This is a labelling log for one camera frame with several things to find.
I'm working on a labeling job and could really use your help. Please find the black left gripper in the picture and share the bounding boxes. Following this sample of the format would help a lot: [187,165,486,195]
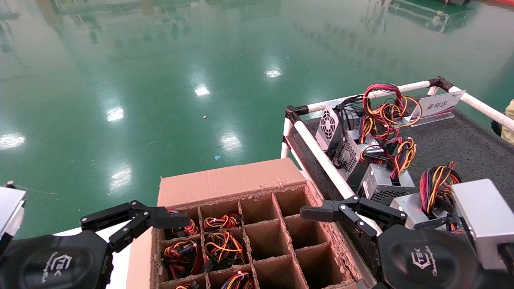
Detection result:
[0,201,191,289]

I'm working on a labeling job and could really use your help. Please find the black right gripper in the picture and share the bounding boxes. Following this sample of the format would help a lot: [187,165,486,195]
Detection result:
[300,195,514,289]

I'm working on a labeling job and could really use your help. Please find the moved coloured wire bundle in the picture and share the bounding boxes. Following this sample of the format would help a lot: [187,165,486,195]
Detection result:
[361,83,423,141]

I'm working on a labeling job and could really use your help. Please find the cardboard box with dividers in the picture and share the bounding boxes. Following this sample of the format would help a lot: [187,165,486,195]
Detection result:
[126,158,378,289]

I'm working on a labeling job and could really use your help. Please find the silver power supply thick bundle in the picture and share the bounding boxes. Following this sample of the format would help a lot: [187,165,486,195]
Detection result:
[389,161,462,232]

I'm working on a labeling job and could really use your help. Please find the power supply with mesh side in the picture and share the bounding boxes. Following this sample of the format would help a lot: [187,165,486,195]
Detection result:
[337,130,386,186]

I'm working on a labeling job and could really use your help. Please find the silver power supply with fan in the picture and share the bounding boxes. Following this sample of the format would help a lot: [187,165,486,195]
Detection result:
[315,95,368,152]

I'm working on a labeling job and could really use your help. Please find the dark grey table mat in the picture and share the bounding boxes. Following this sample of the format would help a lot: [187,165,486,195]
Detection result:
[289,94,514,225]

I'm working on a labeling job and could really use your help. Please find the clear acrylic sign stand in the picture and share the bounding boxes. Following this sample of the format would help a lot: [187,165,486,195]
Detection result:
[406,90,467,127]

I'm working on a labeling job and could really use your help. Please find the beige cloth object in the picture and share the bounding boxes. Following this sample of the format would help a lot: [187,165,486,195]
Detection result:
[498,100,514,145]

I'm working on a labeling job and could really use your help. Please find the grey power supply orange wires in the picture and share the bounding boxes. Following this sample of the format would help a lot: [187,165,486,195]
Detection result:
[357,137,417,203]

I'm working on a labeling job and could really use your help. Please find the white pipe table frame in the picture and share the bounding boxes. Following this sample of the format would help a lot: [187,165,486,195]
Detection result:
[281,75,514,237]

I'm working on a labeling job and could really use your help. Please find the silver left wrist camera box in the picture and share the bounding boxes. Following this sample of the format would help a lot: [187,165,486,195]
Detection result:
[0,181,27,251]

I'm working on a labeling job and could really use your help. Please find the green metal equipment frame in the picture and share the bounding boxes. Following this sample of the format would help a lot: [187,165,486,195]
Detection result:
[388,0,472,33]

